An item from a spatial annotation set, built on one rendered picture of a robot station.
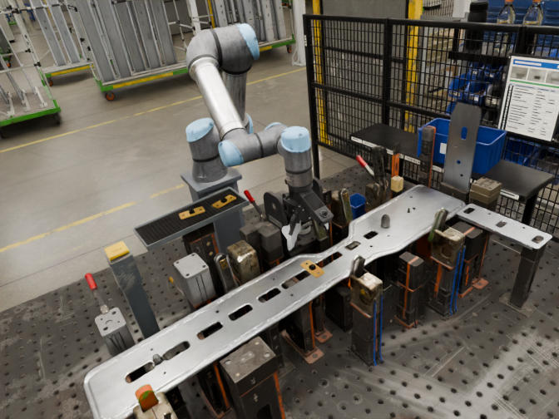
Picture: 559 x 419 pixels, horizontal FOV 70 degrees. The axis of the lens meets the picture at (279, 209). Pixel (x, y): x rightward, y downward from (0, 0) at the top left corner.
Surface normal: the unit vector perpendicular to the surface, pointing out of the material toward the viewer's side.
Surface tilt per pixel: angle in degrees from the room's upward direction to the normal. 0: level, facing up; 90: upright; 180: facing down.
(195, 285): 90
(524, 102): 90
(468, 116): 90
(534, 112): 90
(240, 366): 0
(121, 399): 0
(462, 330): 0
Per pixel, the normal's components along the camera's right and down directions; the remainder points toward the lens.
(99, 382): -0.11, -0.84
